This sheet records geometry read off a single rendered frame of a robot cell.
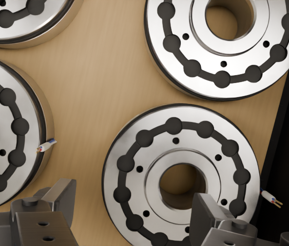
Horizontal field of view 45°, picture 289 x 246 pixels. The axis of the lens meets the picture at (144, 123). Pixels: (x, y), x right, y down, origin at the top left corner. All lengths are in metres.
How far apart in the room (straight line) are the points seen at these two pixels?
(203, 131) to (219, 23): 0.08
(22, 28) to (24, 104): 0.05
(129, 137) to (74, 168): 0.06
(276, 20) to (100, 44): 0.12
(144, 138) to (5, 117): 0.09
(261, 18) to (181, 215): 0.13
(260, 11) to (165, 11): 0.06
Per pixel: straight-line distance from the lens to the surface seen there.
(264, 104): 0.27
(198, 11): 0.22
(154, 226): 0.23
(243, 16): 0.25
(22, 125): 0.23
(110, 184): 0.23
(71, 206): 0.16
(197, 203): 0.16
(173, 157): 0.22
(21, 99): 0.23
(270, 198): 0.23
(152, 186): 0.22
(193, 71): 0.23
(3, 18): 0.24
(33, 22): 0.23
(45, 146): 0.22
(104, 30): 0.26
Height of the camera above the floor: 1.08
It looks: 86 degrees down
